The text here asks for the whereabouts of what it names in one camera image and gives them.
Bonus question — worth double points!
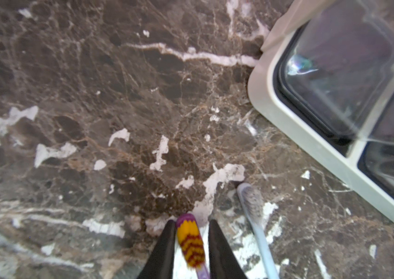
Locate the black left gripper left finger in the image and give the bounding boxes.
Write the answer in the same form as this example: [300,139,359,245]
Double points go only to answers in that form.
[137,220,176,279]

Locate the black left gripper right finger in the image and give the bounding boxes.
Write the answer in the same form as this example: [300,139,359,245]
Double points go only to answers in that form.
[208,220,247,279]

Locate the light blue angled toothbrush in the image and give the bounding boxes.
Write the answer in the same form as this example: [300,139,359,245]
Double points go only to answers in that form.
[236,182,280,279]

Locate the cream toothbrush holder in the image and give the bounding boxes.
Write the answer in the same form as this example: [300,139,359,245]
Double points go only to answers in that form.
[248,1,394,222]

